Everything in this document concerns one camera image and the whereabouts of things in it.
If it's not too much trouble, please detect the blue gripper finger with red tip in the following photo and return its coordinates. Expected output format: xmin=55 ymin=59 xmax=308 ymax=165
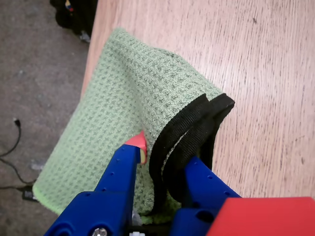
xmin=169 ymin=156 xmax=242 ymax=236
xmin=94 ymin=130 xmax=148 ymax=194

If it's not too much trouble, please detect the green waffle cloth black trim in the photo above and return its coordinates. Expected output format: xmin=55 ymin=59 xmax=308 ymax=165
xmin=32 ymin=27 xmax=236 ymax=224

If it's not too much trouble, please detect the black floor power adapter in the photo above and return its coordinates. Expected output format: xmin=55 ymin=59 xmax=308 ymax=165
xmin=22 ymin=188 xmax=38 ymax=202

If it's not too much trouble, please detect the black bag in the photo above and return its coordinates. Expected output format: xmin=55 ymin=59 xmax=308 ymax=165
xmin=50 ymin=0 xmax=99 ymax=44

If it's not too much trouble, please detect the black floor adapter cable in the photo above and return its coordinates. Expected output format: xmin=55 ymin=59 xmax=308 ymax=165
xmin=0 ymin=157 xmax=36 ymax=185

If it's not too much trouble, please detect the black cable with plug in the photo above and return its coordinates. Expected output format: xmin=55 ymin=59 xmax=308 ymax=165
xmin=0 ymin=117 xmax=22 ymax=157

